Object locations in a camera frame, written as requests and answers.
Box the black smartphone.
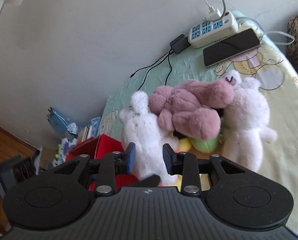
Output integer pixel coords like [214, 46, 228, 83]
[203, 28, 260, 67]

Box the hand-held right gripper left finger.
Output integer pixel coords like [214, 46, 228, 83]
[53, 142, 136, 197]

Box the blue plaid packet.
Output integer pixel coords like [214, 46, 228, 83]
[88, 116, 102, 133]

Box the red cardboard box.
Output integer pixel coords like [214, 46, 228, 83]
[65, 134, 139, 193]

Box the white plush toy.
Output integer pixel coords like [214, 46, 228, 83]
[118, 91, 181, 185]
[218, 70, 278, 172]

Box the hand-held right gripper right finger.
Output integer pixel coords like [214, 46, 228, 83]
[163, 143, 245, 197]

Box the black power adapter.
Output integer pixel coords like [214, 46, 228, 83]
[170, 34, 191, 54]

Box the white charger plug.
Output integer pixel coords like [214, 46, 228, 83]
[208, 6, 223, 20]

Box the pink plush toy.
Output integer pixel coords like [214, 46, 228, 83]
[149, 79, 235, 142]

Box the green plush toy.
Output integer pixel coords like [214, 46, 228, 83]
[190, 135, 221, 154]

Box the white power strip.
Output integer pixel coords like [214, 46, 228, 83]
[188, 11, 238, 49]

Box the blue paper bag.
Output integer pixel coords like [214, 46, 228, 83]
[48, 107, 70, 137]

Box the black adapter cable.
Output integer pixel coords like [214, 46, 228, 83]
[130, 50, 176, 85]

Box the white charging cable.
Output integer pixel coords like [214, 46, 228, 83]
[203, 0, 295, 47]

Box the orange book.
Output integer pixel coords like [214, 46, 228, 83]
[75, 126, 94, 144]

